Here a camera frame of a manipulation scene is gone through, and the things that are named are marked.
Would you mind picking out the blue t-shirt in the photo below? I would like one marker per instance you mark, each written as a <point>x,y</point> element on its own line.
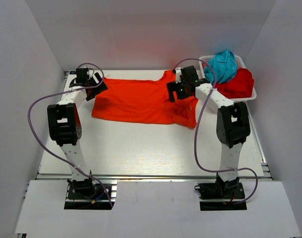
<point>224,66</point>

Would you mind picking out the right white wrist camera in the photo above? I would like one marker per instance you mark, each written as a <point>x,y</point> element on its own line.
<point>178,75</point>

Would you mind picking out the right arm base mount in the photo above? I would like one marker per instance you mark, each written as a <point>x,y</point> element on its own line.
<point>216,196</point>

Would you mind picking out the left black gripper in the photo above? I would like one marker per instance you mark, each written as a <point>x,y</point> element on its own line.
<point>99,89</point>

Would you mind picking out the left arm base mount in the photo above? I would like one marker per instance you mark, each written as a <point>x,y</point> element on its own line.
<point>89,195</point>

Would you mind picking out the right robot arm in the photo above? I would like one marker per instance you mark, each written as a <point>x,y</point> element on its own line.
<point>232,125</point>

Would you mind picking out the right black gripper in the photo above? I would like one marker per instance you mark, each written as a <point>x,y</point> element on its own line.
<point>172,87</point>

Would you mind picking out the orange t-shirt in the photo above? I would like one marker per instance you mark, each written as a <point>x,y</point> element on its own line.
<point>144,101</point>

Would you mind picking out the white plastic basket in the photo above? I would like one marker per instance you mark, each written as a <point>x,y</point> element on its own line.
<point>240,64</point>

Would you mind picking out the red t-shirt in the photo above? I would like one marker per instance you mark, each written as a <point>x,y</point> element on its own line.
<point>241,86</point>

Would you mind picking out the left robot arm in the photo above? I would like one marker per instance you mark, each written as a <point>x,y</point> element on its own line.
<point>65,126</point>

